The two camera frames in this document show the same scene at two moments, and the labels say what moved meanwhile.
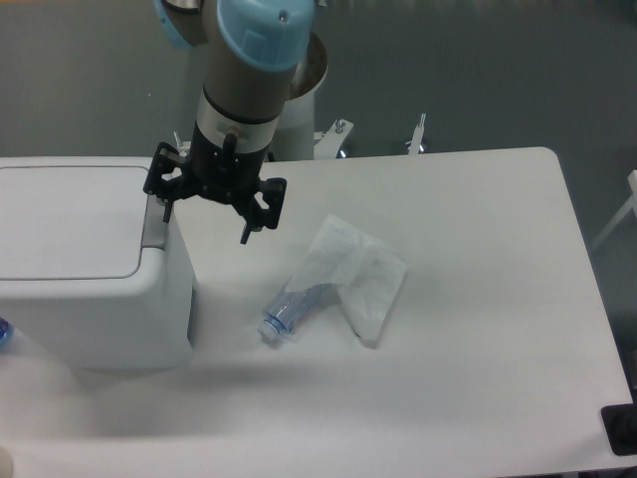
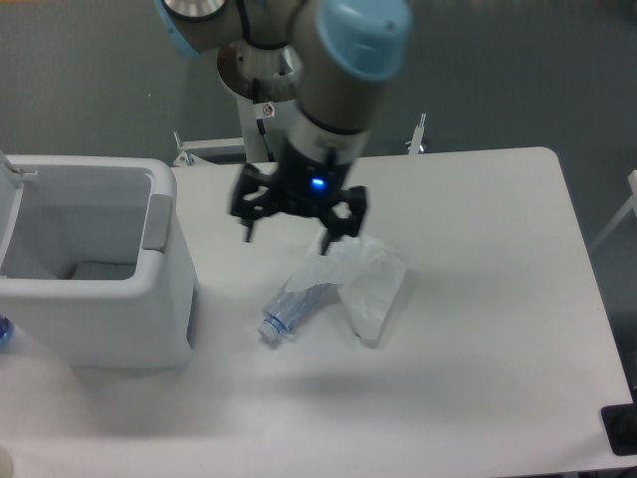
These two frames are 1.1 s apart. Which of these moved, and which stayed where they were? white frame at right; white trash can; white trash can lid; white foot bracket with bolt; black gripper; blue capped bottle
Moved: white trash can lid; black gripper
Stayed: white frame at right; white foot bracket with bolt; blue capped bottle; white trash can
